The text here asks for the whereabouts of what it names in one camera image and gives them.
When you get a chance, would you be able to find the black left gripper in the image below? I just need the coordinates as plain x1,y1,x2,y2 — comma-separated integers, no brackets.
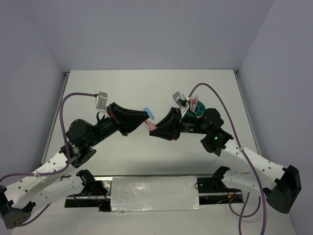
89,102,150,146

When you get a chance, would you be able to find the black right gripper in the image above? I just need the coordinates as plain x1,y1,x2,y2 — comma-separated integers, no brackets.
149,106,209,140

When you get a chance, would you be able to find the teal round desk organizer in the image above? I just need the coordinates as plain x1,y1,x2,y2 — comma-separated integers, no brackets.
185,101,206,117

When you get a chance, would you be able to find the black mounting rail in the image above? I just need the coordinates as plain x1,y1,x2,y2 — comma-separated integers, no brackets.
65,175,243,212

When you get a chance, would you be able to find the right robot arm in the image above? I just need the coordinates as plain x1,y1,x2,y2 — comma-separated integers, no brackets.
149,108,302,214

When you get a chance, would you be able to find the pink translucent case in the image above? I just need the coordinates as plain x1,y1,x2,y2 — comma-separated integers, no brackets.
143,120,157,131

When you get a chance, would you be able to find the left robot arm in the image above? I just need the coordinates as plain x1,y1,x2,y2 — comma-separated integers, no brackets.
0,103,149,229

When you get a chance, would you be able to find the blue translucent case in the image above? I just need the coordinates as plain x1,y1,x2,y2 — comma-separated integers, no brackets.
143,107,155,120

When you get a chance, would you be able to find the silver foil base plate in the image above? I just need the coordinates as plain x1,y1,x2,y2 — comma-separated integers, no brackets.
111,176,200,212

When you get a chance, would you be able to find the pink highlighter pen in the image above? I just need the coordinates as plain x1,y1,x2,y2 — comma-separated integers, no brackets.
195,95,199,111

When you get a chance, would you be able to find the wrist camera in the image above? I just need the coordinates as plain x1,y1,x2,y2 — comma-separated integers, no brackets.
172,92,189,118
95,92,108,113

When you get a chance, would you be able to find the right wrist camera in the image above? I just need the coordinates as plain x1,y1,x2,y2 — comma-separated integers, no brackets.
172,92,189,118

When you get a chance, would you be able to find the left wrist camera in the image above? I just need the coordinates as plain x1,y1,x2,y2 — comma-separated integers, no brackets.
95,92,108,113

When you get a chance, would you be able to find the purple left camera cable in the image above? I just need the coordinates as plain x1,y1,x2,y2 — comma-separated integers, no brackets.
0,92,98,226

